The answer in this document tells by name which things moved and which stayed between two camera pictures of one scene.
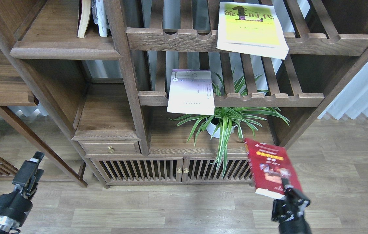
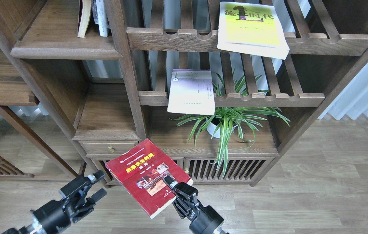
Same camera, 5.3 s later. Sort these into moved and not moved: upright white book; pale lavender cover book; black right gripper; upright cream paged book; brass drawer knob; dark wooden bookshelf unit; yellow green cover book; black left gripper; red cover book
Moved: red cover book; black right gripper; black left gripper
Not moved: dark wooden bookshelf unit; upright cream paged book; brass drawer knob; pale lavender cover book; upright white book; yellow green cover book
